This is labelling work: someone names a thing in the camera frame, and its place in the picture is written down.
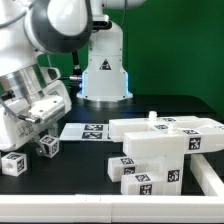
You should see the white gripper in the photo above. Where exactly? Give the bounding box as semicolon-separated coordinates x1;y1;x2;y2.
0;80;71;156

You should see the white cube nut with tag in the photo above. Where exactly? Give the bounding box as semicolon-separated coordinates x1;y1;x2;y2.
40;135;59;158

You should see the white long side bar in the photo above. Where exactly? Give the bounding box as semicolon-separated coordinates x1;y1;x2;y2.
123;126;224;158
109;116;224;142

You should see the white chair seat part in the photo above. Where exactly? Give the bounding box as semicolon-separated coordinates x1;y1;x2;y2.
146;110;185;196

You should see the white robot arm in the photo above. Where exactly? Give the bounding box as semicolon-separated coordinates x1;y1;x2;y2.
0;0;146;152

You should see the white flat chair back panel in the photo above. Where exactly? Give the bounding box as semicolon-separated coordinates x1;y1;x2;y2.
60;123;110;141

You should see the white cube nut far left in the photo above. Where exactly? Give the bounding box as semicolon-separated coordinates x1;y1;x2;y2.
1;152;27;176

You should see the white L-shaped border fence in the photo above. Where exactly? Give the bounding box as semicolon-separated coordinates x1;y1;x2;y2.
0;154;224;223

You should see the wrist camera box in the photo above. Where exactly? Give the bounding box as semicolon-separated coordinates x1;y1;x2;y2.
40;67;61;84

